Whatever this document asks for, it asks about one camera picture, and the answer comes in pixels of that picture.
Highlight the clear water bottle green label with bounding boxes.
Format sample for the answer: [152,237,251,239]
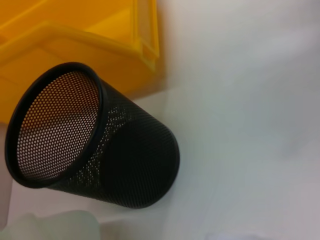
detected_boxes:
[0,174,102,240]

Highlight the black mesh pen holder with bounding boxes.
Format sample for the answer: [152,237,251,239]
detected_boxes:
[5,61,181,210]

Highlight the yellow plastic bin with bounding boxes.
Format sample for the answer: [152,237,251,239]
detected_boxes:
[0,0,166,126]

